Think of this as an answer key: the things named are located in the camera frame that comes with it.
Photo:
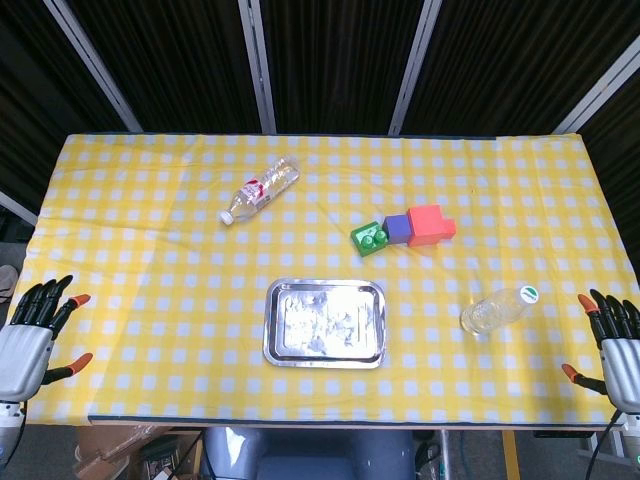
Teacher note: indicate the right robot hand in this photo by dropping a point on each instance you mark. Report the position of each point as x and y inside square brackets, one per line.
[622, 365]

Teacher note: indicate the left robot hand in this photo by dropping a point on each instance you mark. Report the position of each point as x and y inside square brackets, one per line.
[22, 350]

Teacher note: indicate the transparent bottle green cap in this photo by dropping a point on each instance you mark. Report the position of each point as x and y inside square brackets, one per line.
[492, 312]

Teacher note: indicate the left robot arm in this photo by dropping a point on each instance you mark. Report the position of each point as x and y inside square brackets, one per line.
[7, 425]

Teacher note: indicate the transparent bottle red label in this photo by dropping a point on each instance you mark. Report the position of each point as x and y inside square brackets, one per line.
[260, 190]

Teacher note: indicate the metal tray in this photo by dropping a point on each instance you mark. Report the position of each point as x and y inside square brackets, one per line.
[325, 325]

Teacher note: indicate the cardboard box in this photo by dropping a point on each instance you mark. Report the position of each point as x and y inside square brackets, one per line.
[107, 450]

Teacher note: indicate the yellow table leg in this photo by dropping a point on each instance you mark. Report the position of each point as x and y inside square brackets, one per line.
[510, 455]

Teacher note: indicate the yellow checkered tablecloth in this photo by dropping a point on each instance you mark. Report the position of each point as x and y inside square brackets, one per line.
[150, 275]

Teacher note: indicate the silver table leg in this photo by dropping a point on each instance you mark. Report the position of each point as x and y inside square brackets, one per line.
[445, 455]

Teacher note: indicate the small red cube block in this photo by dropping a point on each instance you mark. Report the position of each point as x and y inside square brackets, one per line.
[450, 229]

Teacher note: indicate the large red cube block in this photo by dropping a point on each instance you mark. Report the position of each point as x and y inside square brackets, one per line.
[427, 225]

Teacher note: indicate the purple cube block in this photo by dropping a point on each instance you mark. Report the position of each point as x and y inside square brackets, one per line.
[398, 227]

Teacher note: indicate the green building block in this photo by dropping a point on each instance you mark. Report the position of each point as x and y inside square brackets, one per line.
[367, 240]

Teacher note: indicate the grey robot torso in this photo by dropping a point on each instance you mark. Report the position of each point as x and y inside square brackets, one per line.
[310, 455]

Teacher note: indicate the white partition frame post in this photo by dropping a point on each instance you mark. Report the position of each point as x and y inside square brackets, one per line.
[415, 65]
[95, 65]
[597, 92]
[257, 65]
[17, 207]

